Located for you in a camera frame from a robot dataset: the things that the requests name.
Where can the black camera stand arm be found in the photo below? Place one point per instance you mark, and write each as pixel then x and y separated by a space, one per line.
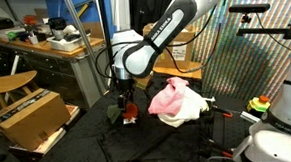
pixel 266 30

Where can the silver metal pole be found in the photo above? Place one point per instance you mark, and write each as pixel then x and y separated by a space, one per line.
pixel 85 40

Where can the cardboard box with labels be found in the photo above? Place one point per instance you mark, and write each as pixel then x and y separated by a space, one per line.
pixel 184 52

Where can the white towel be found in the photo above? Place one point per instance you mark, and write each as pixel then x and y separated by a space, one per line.
pixel 190 108

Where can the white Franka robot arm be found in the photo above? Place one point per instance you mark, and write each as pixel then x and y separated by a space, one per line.
pixel 282 144

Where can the black vertical pole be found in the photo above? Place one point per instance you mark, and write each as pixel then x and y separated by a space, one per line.
pixel 104 26

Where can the black stereo camera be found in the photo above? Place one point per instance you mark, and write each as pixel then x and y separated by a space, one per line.
pixel 250 8

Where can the white plastic bin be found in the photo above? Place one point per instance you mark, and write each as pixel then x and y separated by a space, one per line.
pixel 67 45

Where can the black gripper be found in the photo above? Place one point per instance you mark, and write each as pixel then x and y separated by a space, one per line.
pixel 125 85

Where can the cardboard box with black tape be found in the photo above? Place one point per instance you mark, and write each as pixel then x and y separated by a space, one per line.
pixel 31 123

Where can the wooden stool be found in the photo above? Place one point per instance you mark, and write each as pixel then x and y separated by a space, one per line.
pixel 8 83

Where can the light wooden board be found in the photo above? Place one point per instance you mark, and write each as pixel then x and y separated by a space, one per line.
pixel 185 74

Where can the black cylindrical device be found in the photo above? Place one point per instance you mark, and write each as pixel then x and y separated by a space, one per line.
pixel 57 25

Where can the black curtain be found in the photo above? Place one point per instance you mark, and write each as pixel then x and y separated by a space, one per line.
pixel 145 7

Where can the yellow red emergency stop button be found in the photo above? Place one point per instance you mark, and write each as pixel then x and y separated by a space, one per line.
pixel 259 105

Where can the pink t-shirt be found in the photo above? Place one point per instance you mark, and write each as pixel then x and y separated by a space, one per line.
pixel 168 98

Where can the white cup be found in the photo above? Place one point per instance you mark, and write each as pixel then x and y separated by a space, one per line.
pixel 34 40

